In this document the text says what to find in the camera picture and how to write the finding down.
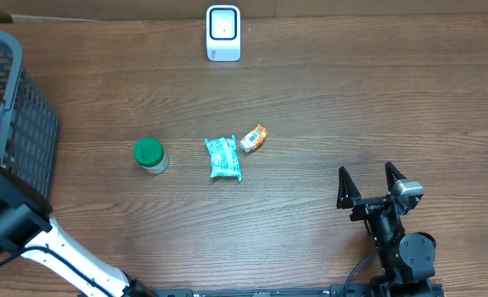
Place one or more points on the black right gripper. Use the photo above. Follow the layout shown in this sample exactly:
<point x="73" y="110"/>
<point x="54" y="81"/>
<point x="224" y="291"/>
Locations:
<point x="351" y="198"/>

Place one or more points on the orange snack packet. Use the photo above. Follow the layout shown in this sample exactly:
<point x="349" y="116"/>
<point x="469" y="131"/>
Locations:
<point x="254" y="139"/>

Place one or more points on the teal snack packet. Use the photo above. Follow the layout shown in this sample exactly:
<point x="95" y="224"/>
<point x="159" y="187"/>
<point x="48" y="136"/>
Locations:
<point x="224" y="158"/>

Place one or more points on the green lid white jar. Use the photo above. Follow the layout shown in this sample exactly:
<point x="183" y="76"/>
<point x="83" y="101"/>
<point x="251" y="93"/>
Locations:
<point x="150" y="154"/>

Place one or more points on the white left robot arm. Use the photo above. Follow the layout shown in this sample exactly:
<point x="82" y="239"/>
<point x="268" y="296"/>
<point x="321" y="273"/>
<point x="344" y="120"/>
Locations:
<point x="28" y="230"/>

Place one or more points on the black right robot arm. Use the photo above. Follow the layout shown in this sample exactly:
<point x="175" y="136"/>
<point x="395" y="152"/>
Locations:
<point x="407" y="260"/>

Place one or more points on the white barcode scanner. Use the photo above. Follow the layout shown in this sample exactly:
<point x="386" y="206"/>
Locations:
<point x="223" y="33"/>

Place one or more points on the grey plastic mesh basket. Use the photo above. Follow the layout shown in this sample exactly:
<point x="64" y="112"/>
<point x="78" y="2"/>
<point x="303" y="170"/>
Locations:
<point x="29" y="124"/>

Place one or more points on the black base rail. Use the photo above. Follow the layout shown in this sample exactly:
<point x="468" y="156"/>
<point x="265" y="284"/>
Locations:
<point x="332" y="291"/>

